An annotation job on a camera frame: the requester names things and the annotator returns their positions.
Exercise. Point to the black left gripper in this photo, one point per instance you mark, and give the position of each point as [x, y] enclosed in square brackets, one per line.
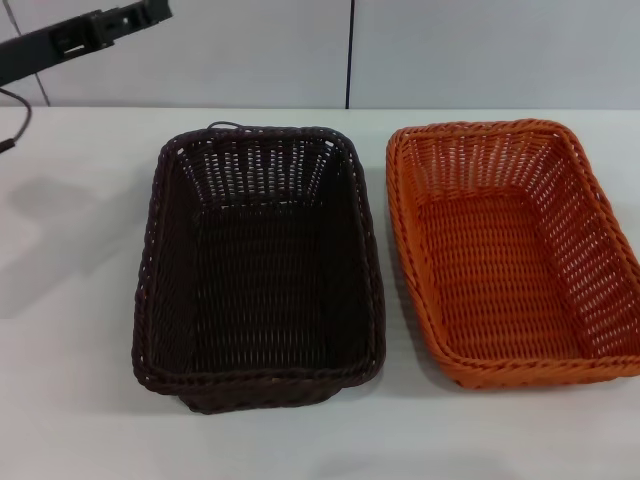
[30, 50]

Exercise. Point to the orange wicker basket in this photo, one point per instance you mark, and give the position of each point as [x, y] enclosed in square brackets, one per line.
[500, 270]

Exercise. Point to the dark brown wicker basket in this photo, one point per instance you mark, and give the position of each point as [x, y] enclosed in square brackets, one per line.
[260, 280]

